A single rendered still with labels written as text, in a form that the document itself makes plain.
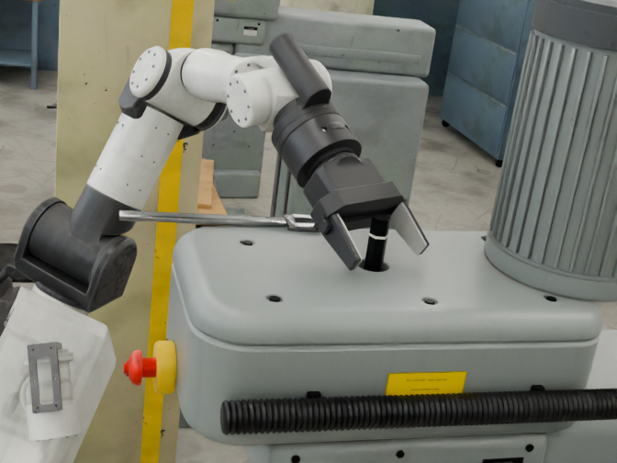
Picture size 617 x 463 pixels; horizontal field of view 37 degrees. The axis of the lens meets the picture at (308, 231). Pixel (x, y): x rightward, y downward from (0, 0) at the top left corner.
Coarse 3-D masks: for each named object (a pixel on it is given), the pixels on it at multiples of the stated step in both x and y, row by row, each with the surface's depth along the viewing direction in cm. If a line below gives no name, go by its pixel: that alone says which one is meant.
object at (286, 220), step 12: (120, 216) 110; (132, 216) 110; (144, 216) 111; (156, 216) 111; (168, 216) 112; (180, 216) 112; (192, 216) 112; (204, 216) 113; (216, 216) 113; (228, 216) 114; (240, 216) 114; (252, 216) 115; (288, 216) 117; (300, 216) 117; (288, 228) 114; (300, 228) 114; (312, 228) 114
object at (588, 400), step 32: (224, 416) 92; (256, 416) 92; (288, 416) 92; (320, 416) 94; (352, 416) 94; (384, 416) 95; (416, 416) 96; (448, 416) 97; (480, 416) 98; (512, 416) 99; (544, 416) 101; (576, 416) 102; (608, 416) 103
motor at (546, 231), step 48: (576, 0) 97; (528, 48) 105; (576, 48) 98; (528, 96) 104; (576, 96) 99; (528, 144) 104; (576, 144) 100; (528, 192) 105; (576, 192) 102; (528, 240) 106; (576, 240) 103; (576, 288) 104
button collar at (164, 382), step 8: (160, 344) 104; (168, 344) 104; (160, 352) 103; (168, 352) 104; (160, 360) 103; (168, 360) 103; (160, 368) 103; (168, 368) 103; (160, 376) 103; (168, 376) 103; (160, 384) 103; (168, 384) 103; (160, 392) 104; (168, 392) 104
